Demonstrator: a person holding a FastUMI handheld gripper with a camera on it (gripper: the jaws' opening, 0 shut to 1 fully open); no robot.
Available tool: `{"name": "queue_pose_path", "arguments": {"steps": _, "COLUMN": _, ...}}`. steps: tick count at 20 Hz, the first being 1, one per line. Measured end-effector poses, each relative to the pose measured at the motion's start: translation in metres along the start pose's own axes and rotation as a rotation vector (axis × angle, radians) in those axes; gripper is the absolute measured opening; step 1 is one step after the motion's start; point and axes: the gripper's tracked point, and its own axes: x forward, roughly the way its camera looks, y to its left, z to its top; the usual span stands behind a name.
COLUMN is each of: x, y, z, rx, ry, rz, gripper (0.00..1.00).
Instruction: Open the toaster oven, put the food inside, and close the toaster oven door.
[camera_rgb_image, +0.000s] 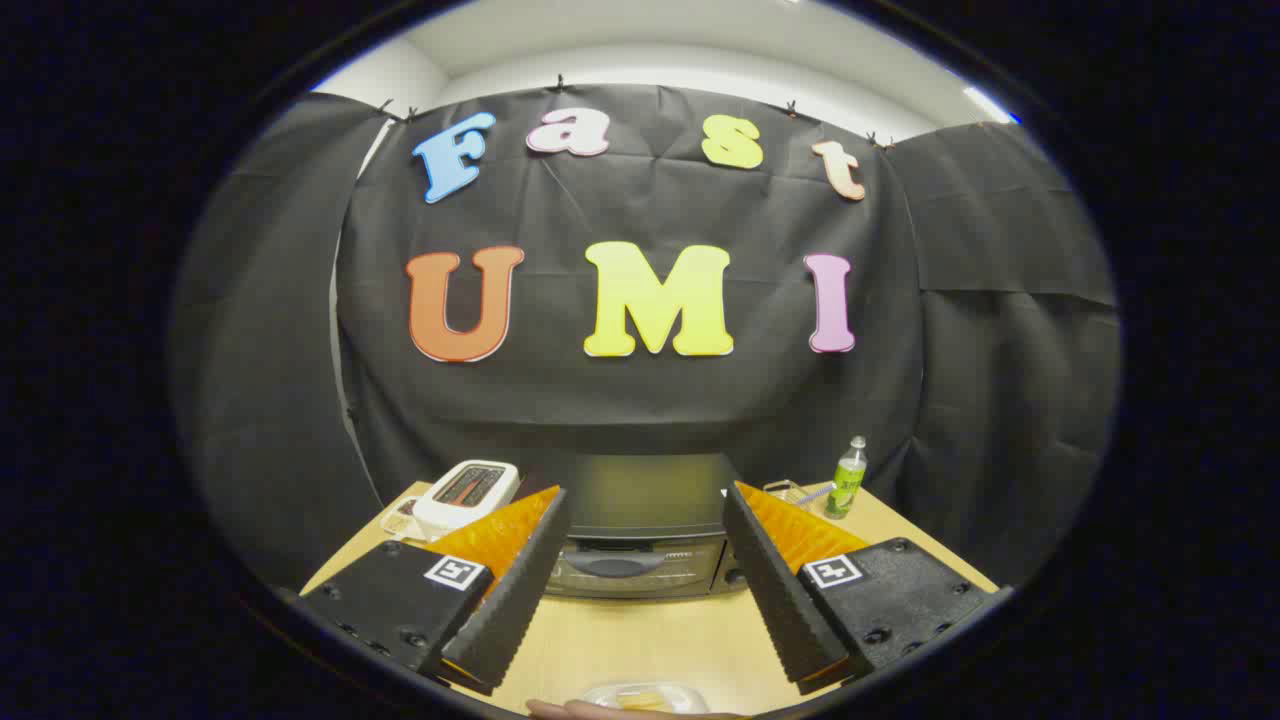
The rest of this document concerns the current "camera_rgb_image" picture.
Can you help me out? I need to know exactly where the small ceiling light panel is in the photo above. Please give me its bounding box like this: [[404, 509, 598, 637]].
[[963, 86, 1021, 126]]

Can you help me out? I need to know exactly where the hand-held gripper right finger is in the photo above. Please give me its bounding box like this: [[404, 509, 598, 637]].
[[722, 481, 1001, 697]]

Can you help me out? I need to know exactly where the white pop-up toaster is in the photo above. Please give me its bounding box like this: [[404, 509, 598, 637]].
[[413, 460, 521, 536]]

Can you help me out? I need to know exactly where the white square plate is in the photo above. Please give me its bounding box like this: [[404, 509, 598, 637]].
[[582, 682, 711, 716]]

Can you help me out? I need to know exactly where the green drink bottle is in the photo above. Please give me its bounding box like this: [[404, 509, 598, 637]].
[[824, 436, 869, 520]]

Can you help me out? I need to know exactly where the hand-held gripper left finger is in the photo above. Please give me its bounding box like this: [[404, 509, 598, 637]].
[[300, 487, 573, 698]]

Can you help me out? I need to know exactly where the black toaster oven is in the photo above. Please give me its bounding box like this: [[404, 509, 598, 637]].
[[545, 453, 751, 601]]

